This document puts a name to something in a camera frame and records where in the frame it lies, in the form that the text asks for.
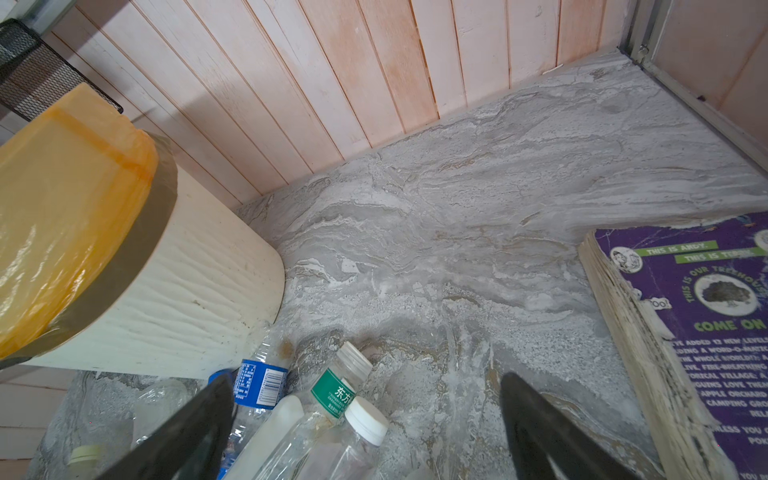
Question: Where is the small bottle blue label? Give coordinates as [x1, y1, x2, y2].
[209, 333, 294, 479]

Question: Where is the cream waste bin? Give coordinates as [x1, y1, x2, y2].
[1, 141, 285, 379]

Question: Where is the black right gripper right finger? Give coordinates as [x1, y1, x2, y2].
[500, 372, 636, 479]

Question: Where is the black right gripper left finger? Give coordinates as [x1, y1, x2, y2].
[100, 375, 235, 480]

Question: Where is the clear bottle white cap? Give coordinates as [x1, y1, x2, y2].
[291, 396, 389, 479]

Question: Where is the black wire mesh basket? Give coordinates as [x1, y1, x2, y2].
[1, 19, 124, 122]

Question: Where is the clear bottle green label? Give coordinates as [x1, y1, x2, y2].
[224, 341, 373, 479]

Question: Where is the purple paperback book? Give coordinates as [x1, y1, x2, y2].
[578, 212, 767, 479]

